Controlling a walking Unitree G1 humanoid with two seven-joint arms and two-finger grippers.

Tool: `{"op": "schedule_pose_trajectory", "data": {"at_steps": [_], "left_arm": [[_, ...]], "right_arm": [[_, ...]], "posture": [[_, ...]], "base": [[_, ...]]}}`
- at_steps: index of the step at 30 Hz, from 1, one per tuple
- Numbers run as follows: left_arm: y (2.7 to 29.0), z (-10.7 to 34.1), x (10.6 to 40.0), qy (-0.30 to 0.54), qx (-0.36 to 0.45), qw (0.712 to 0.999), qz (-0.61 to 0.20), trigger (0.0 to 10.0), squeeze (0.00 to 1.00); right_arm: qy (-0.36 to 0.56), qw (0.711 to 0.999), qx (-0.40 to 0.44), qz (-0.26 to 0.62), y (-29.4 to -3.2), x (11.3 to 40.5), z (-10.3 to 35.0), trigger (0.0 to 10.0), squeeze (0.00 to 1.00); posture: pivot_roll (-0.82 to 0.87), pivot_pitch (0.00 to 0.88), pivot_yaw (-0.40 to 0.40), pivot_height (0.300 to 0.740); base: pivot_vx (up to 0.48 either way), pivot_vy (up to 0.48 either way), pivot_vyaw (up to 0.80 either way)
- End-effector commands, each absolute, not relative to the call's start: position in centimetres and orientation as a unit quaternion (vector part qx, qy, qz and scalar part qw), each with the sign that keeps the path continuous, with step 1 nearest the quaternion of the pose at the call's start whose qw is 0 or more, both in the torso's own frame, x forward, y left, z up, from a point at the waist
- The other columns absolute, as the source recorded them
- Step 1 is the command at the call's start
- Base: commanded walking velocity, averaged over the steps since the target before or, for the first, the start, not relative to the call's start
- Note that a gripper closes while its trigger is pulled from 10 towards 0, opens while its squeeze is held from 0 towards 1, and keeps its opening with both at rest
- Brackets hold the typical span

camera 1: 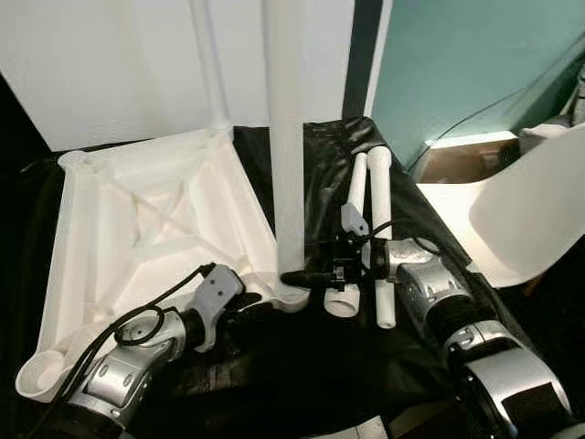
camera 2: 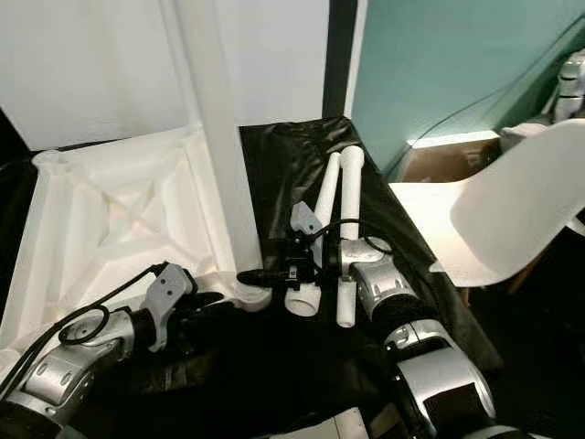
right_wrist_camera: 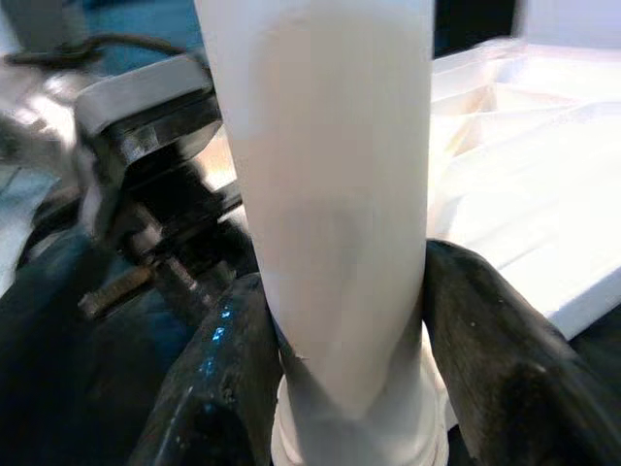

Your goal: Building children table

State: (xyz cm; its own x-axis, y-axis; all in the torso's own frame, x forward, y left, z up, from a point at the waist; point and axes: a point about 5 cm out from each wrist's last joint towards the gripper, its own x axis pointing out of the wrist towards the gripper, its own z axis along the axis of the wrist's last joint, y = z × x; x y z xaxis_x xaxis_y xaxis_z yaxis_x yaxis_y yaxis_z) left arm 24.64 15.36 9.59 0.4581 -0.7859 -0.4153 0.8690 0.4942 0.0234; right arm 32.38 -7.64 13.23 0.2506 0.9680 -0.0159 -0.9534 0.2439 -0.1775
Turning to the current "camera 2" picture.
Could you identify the white plastic table leg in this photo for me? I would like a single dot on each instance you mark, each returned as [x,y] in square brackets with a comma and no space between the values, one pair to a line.
[181,82]
[219,128]
[350,192]
[327,187]

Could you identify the white plastic table top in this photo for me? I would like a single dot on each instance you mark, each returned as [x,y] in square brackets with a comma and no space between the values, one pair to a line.
[73,238]

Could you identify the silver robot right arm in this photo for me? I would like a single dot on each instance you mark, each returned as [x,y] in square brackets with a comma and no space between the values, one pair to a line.
[430,366]

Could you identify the black cloth cover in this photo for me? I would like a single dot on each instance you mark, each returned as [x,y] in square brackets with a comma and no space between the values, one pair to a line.
[283,366]

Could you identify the white robot body panel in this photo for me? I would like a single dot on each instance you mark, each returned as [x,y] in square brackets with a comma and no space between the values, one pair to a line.
[329,425]

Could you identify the white plastic chair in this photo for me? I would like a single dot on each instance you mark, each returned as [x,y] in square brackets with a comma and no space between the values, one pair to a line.
[512,210]

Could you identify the grey cushion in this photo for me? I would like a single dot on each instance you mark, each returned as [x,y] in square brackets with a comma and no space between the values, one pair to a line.
[530,131]

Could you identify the white grey machine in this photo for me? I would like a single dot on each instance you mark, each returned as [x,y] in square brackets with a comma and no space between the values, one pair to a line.
[571,87]

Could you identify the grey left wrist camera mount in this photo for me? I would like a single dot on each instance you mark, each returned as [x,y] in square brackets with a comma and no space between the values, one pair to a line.
[166,302]

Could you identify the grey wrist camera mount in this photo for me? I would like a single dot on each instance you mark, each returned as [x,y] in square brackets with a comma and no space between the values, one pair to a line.
[305,222]
[166,302]

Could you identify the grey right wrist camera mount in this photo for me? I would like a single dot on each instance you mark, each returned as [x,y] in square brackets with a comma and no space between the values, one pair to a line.
[305,222]

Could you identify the black vertical post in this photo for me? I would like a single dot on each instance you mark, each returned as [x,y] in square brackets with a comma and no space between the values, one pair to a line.
[338,55]

